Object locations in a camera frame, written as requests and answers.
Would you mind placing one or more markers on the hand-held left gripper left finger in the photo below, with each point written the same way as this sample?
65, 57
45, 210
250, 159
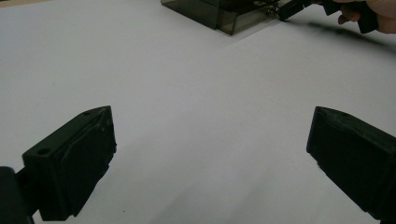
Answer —
73, 161

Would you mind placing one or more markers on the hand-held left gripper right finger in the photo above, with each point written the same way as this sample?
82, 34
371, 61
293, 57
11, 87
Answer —
358, 161

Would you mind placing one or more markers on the smoky transparent drawer box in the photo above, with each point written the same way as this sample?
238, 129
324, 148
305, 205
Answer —
193, 11

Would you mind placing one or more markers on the light wooden table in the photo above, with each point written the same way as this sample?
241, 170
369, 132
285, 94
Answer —
18, 2

